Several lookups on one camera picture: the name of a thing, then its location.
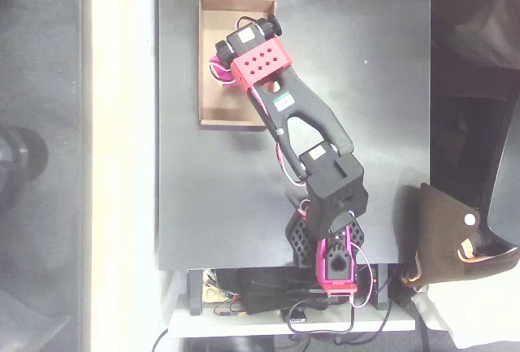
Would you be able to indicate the magenta gripper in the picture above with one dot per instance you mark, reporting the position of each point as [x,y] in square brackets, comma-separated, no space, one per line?
[222,76]

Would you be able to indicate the white shelf board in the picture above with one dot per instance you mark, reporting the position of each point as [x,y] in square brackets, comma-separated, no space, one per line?
[243,323]

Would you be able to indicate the black red magenta robot arm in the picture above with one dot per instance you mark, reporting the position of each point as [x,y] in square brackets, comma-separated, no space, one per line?
[308,116]

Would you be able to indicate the small black plug box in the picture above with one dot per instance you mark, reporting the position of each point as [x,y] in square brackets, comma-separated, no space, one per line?
[296,315]

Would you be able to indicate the black round stand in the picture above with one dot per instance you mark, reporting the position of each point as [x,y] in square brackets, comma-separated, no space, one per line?
[20,161]

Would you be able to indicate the small wooden circuit board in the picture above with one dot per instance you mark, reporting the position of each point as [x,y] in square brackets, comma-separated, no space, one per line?
[213,293]

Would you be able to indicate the shallow cardboard box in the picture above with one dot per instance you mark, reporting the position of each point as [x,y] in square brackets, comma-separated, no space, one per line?
[215,96]

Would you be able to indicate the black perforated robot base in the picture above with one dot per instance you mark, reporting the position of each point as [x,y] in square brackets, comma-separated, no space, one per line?
[298,238]

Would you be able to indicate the white cloth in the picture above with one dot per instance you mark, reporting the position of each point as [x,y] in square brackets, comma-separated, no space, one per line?
[467,315]

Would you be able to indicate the black power adapter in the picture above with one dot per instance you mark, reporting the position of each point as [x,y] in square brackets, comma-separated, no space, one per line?
[264,293]

